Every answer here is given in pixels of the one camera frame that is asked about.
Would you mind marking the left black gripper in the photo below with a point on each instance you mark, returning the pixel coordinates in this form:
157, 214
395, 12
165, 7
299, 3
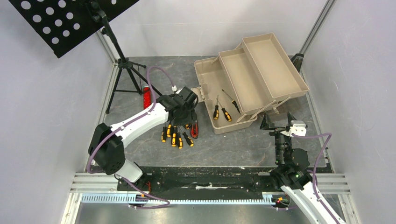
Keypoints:
187, 121

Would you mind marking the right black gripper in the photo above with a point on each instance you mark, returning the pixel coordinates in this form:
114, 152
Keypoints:
276, 131

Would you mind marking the screwdriver yellow black sideways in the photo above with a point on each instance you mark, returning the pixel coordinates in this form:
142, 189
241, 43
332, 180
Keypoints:
216, 110

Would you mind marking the screwdriver yellow black extra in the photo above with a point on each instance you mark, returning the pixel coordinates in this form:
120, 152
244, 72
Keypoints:
226, 113

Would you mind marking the screwdriver black handle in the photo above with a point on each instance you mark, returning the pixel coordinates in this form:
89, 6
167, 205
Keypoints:
232, 100

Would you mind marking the beige plastic tool box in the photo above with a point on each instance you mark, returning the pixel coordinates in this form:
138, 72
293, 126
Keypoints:
258, 74

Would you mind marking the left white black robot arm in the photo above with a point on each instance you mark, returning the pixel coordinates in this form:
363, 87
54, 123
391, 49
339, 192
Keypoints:
107, 147

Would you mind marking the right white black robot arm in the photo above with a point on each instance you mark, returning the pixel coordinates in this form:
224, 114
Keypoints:
292, 175

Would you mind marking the red black utility knife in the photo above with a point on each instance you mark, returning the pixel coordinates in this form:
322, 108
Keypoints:
194, 126

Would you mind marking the red cylindrical object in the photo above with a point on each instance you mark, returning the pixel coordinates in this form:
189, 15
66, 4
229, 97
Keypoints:
147, 101

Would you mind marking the black metronome clear cover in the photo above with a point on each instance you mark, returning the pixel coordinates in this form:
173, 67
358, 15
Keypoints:
297, 61

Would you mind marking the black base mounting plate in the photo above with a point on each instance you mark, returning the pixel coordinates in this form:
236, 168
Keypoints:
209, 183

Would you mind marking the black perforated music stand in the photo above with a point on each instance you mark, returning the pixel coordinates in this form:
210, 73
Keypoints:
64, 24

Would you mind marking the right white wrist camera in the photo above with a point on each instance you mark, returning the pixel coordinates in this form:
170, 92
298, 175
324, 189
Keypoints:
295, 128

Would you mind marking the aluminium frame rail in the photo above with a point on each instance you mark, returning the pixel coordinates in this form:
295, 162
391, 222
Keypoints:
100, 185

